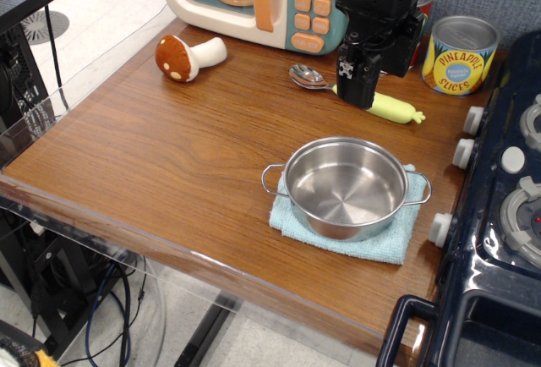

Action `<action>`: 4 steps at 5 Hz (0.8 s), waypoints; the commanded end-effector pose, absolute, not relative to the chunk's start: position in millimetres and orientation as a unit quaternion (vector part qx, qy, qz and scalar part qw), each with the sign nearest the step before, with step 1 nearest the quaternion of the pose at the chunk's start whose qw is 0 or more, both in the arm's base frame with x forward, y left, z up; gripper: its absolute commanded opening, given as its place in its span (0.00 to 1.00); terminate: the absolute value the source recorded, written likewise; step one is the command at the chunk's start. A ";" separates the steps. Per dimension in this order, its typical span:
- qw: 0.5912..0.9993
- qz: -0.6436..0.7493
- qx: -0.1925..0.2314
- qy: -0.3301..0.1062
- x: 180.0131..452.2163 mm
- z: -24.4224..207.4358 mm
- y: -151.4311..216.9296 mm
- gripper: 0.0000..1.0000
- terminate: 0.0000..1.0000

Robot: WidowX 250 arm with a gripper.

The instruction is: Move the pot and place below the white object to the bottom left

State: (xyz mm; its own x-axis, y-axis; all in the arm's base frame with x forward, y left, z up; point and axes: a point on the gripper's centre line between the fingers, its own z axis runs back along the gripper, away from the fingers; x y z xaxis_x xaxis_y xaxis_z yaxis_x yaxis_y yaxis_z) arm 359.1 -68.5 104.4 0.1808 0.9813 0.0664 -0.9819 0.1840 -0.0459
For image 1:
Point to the toy microwave oven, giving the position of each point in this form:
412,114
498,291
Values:
314,27

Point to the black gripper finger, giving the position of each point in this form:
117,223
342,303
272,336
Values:
357,73

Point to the plush brown mushroom toy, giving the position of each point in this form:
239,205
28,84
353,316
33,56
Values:
182,63

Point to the clear acrylic barrier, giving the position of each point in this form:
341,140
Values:
131,163

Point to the black table leg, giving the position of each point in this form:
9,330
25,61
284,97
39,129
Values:
206,332

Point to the black desk frame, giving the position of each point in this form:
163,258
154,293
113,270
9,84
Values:
48,272

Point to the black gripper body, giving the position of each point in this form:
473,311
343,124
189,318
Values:
388,30

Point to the dark blue toy stove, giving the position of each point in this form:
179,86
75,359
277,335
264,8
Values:
487,309

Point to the pineapple slices can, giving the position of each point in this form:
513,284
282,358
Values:
459,55

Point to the spoon with yellow handle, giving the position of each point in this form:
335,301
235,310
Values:
383,106

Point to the white stove knob middle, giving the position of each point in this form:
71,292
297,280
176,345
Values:
463,152

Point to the stainless steel pot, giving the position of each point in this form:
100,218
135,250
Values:
344,188

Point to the tomato sauce can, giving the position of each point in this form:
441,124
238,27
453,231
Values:
425,6

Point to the white stove knob top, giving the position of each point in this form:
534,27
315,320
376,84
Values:
473,120

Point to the light blue folded cloth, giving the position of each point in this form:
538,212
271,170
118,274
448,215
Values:
389,246

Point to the white stove knob bottom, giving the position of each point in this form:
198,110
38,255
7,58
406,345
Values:
439,228

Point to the white stove knob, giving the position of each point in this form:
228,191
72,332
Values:
439,228
463,152
473,120

